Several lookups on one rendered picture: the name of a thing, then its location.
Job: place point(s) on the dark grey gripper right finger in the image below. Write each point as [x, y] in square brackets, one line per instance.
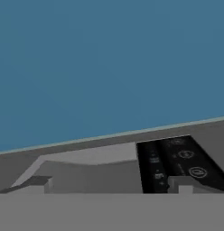
[180, 181]

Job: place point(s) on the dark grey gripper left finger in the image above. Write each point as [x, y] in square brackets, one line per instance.
[38, 182]

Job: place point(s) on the black hob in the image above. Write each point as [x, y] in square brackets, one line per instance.
[183, 156]

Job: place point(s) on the grey sink basin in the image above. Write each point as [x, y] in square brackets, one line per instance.
[92, 174]

